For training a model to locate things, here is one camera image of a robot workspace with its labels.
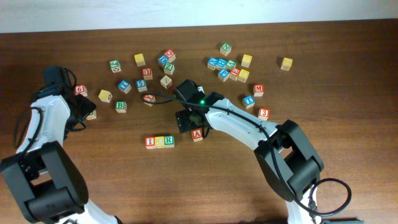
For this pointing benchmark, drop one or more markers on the red A block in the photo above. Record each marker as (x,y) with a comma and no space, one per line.
(197,134)

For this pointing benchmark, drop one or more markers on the red M block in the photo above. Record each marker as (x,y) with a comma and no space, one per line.
(258,90)

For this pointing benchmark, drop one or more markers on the red 3 block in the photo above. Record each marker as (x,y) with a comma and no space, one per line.
(264,114)

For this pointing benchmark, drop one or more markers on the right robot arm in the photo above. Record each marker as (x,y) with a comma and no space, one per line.
(287,159)

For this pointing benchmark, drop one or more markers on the red I block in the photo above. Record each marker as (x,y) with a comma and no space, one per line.
(150,142)

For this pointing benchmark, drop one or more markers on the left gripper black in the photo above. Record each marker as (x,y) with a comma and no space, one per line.
(86,106)

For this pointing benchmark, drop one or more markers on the plain face red-edged block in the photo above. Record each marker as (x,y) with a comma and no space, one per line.
(166,82)

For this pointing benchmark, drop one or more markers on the yellow C block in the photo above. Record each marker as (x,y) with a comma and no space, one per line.
(159,142)

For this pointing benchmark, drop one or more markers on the blue P block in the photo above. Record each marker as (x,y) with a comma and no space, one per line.
(223,74)

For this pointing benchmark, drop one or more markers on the blue 5 block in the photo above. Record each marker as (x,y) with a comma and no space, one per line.
(141,85)

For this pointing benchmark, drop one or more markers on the green V block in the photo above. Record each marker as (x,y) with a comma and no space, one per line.
(230,65)

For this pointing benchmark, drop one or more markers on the blue H block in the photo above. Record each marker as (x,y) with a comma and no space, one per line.
(220,64)

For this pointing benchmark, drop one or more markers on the blue X block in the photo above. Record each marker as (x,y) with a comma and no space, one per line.
(212,62)

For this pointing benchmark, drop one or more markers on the blue D block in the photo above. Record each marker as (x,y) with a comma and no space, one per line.
(162,60)

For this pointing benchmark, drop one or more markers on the green R block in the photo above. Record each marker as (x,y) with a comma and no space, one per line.
(169,141)

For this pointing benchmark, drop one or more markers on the yellow block far right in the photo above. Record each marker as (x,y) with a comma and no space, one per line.
(286,64)

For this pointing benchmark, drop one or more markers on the red E block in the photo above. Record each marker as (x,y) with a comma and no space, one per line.
(234,74)

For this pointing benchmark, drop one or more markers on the green J block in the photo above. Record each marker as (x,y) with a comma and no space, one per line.
(115,66)

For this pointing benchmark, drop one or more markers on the green b block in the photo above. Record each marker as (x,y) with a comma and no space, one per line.
(92,115)
(121,106)

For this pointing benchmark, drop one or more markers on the red 6 block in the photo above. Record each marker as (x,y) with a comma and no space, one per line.
(81,90)

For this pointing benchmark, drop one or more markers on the blue T block right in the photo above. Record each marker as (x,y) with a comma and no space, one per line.
(248,101)

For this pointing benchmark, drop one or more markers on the yellow B block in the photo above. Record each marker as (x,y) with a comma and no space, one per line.
(243,75)

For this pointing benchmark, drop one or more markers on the red U block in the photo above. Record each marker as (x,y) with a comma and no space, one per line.
(147,73)

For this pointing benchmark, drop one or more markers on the red Y block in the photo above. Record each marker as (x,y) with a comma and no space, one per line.
(149,99)

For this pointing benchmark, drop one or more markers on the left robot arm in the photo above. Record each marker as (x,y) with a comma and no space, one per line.
(45,183)

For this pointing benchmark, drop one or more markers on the green N block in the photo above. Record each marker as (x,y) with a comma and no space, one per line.
(225,49)

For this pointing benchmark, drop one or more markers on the red Q block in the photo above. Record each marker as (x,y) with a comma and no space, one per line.
(170,54)

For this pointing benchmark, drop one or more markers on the blue T block left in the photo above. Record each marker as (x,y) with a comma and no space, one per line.
(124,86)

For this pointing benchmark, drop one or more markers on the green Z block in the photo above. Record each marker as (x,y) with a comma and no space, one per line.
(169,68)

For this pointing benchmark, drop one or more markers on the yellow block top right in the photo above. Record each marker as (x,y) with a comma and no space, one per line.
(246,60)

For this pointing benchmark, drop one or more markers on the blue t block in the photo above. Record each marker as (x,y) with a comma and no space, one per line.
(124,86)
(248,101)

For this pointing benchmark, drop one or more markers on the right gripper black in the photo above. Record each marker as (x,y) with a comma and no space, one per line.
(185,122)

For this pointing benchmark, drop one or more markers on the green B block left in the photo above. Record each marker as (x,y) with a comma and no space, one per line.
(92,115)

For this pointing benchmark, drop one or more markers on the yellow block top left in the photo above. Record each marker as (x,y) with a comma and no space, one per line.
(139,59)

